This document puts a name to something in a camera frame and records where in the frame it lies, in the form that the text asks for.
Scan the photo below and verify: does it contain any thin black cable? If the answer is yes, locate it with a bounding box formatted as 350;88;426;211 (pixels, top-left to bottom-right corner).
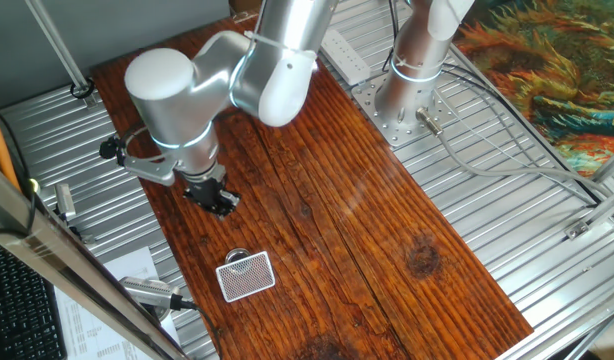
0;107;38;239

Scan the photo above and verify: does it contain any silver camera with black plug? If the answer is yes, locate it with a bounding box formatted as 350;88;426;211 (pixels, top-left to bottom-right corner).
119;276;198;314

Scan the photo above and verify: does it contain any aluminium frame strut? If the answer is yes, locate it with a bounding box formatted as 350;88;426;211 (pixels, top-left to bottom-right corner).
589;144;614;184
564;184;614;242

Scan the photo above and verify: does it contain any wood grain table mat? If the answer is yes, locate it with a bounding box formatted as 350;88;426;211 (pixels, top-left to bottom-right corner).
90;9;534;360

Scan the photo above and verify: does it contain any aluminium frame rail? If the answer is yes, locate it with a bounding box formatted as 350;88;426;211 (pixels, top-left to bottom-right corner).
496;294;614;360

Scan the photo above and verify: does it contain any printed paper sheet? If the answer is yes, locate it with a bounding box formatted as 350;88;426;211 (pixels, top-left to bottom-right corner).
54;246;181;360

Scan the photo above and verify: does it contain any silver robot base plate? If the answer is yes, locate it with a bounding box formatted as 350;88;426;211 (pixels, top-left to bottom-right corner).
350;74;456;148

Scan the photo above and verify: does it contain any grey cable with metal connector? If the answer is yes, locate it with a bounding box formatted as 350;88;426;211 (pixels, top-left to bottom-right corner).
415;107;614;211

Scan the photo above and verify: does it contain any aluminium frame post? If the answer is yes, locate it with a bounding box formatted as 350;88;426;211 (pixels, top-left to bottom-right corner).
24;0;102;110

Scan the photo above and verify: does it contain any black camera cable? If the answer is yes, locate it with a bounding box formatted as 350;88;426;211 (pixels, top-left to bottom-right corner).
186;302;223;360

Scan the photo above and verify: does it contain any shiny steel beam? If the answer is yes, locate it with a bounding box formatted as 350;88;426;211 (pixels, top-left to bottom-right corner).
0;157;191;360

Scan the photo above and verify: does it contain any white power strip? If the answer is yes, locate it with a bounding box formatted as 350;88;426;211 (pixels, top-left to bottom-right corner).
319;28;372;86

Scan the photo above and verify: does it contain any black cable tie loop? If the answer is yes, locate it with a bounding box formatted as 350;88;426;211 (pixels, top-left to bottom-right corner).
69;77;96;100

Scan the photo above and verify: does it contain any black keyboard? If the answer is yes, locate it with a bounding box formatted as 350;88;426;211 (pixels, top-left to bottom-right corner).
0;237;68;360

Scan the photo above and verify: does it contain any thin white cable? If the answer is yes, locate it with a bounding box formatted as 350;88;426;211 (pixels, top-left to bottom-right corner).
434;87;598;206

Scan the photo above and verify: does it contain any colourful painted cloth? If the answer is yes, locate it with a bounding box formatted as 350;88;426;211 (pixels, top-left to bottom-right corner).
451;0;614;176

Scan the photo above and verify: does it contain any wrist camera with grey bracket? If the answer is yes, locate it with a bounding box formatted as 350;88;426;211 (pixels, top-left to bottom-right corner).
99;134;181;187

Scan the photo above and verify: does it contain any black base cable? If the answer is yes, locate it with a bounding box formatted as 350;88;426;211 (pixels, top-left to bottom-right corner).
439;62;606;207
381;0;401;71

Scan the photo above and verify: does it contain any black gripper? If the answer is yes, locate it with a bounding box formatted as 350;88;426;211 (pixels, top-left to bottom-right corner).
182;172;242;220

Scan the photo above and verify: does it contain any brown cardboard box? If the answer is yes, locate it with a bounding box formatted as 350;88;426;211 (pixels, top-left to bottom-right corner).
230;0;262;15

